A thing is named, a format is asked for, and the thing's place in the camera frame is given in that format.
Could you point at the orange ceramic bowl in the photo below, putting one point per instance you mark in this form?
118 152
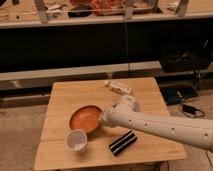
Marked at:
85 118

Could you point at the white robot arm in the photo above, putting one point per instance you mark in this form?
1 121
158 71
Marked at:
193 132

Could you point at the black white striped box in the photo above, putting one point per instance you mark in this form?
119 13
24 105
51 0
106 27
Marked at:
122 143

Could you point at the wooden table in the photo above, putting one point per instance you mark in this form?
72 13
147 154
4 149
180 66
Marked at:
66 98

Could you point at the white plastic cup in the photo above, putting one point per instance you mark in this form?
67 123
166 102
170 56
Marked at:
76 141

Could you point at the black power adapter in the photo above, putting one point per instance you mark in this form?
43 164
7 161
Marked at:
189 109

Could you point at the black box on floor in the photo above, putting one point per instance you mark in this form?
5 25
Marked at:
184 57

